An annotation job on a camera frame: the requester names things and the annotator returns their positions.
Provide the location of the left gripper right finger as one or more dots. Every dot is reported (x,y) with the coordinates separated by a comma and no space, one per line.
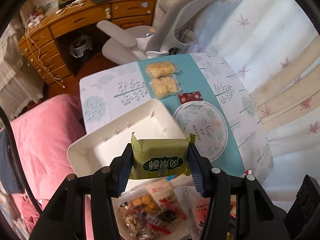
(213,183)

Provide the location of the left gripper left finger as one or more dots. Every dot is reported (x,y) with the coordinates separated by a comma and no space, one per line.
(107,183)

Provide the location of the white plastic storage bin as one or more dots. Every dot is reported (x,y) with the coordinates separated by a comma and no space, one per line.
(150,120)

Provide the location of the clear bag orange crackers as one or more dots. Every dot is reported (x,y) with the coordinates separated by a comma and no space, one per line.
(144,203)

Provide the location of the green pastry packet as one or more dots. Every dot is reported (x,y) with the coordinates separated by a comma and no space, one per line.
(157,158)

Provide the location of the oats protein bar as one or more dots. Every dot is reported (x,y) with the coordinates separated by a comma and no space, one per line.
(160,190)

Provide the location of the clear nut candy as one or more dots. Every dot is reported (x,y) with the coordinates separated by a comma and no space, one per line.
(137,225)

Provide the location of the dark red snowflake packet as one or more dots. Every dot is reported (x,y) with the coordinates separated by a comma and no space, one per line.
(189,97)

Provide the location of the rice cracker pack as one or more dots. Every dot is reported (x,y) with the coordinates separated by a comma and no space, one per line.
(161,69)
(163,87)

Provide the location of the red white date snack bag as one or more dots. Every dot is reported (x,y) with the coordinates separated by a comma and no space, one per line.
(195,207)

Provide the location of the clear dark candy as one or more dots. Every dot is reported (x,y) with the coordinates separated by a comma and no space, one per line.
(167,219)

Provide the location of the pink bed blanket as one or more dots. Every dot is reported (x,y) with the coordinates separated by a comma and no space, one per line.
(43,136)

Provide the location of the teal tree pattern tablecloth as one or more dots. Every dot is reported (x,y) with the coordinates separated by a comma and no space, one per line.
(226,123)

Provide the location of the navy folded garment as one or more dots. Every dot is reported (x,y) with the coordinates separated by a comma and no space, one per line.
(9,176)

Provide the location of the lace covered piano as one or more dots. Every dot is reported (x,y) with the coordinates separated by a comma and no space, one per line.
(20,84)

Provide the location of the grey white office chair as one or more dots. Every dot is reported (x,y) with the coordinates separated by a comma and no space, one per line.
(172,36)

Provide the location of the black waste bin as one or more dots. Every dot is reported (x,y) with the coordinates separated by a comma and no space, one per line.
(80,45)

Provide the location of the wooden desk with drawers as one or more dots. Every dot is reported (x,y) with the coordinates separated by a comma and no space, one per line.
(46,46)

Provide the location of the floral white curtain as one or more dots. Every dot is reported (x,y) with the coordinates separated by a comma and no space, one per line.
(267,82)

